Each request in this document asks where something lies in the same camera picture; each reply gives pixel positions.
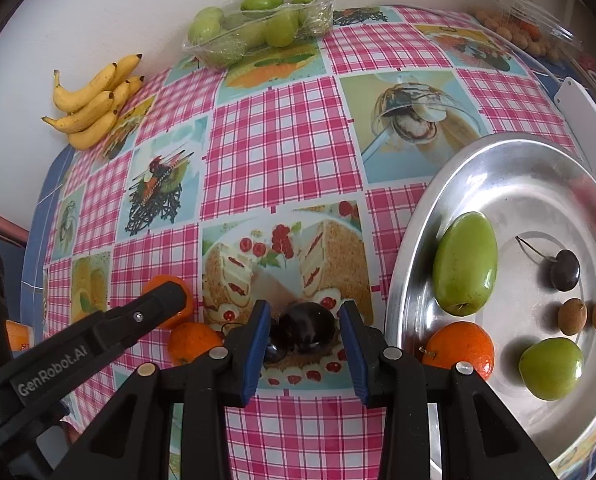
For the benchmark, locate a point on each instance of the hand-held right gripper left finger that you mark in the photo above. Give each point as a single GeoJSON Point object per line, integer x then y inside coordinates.
{"type": "Point", "coordinates": [255, 355]}

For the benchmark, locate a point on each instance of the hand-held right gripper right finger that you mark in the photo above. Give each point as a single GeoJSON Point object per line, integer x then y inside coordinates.
{"type": "Point", "coordinates": [353, 355]}

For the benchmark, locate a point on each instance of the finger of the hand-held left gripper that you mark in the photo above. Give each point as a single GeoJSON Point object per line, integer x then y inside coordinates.
{"type": "Point", "coordinates": [153, 310]}

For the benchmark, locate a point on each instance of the dark plum pair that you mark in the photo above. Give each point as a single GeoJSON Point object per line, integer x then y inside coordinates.
{"type": "Point", "coordinates": [276, 345]}

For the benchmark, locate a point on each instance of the dark cherry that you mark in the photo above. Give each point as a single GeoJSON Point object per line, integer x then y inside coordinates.
{"type": "Point", "coordinates": [308, 327]}
{"type": "Point", "coordinates": [563, 270]}

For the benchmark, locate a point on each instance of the orange tangerine with stem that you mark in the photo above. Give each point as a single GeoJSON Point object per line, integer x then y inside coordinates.
{"type": "Point", "coordinates": [462, 342]}

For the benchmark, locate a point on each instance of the large green jujube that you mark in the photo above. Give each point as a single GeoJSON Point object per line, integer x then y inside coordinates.
{"type": "Point", "coordinates": [465, 262]}

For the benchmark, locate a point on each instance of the small green jujube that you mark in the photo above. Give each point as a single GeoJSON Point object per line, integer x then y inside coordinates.
{"type": "Point", "coordinates": [550, 367]}

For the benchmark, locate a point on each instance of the round metal plate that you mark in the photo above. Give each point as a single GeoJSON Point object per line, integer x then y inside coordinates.
{"type": "Point", "coordinates": [537, 200]}

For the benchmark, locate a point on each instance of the pile of small green fruits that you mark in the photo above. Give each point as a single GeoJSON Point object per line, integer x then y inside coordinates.
{"type": "Point", "coordinates": [280, 27]}

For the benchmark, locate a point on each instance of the bunch of yellow bananas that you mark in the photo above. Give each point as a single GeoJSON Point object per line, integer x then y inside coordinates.
{"type": "Point", "coordinates": [85, 115]}

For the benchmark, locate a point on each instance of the pink checked printed tablecloth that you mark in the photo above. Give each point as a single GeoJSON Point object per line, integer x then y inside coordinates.
{"type": "Point", "coordinates": [278, 135]}

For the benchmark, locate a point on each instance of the white plastic box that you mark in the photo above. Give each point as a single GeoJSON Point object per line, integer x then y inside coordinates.
{"type": "Point", "coordinates": [585, 125]}

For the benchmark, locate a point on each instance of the clear plastic fruit tray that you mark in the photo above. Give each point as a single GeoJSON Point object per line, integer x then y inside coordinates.
{"type": "Point", "coordinates": [323, 10]}

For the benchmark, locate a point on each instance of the pile of brown longans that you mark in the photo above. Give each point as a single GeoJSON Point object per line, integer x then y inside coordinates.
{"type": "Point", "coordinates": [502, 32]}

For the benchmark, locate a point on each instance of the red net bag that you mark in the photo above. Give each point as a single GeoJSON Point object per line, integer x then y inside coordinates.
{"type": "Point", "coordinates": [590, 65]}

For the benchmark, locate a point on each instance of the clear plastic clamshell container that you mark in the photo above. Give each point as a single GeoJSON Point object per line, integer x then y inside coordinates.
{"type": "Point", "coordinates": [552, 20]}

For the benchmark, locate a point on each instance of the pink wooden rail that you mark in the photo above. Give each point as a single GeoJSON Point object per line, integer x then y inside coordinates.
{"type": "Point", "coordinates": [8, 230]}

